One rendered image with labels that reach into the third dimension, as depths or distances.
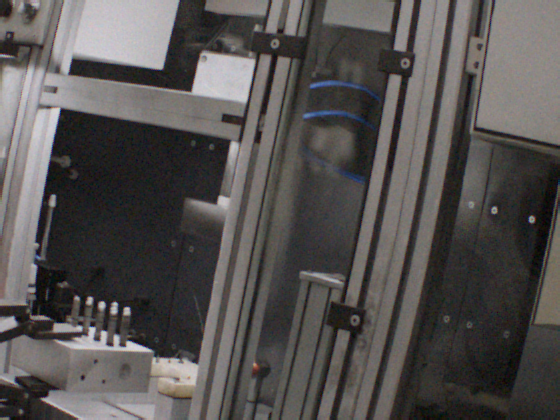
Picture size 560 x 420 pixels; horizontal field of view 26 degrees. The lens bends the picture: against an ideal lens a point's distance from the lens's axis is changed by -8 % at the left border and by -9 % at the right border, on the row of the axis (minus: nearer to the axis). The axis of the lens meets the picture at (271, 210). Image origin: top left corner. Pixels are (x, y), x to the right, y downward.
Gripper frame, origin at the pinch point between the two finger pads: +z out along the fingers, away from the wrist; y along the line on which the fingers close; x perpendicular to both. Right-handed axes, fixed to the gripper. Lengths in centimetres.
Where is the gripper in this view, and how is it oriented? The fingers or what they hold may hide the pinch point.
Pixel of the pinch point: (50, 357)
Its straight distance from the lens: 131.9
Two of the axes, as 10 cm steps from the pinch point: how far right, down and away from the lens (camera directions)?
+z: 6.4, 0.1, 7.7
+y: 1.5, -9.8, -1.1
